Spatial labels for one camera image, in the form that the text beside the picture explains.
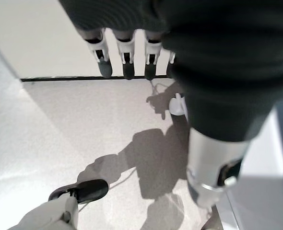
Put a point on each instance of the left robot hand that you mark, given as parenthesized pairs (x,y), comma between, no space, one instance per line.
(215,60)

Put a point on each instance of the small white object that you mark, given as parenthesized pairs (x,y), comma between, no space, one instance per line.
(176,106)

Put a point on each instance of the black baseboard strip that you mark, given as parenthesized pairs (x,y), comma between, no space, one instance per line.
(60,78)

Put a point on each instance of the left robot leg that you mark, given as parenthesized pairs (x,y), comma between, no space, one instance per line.
(88,191)

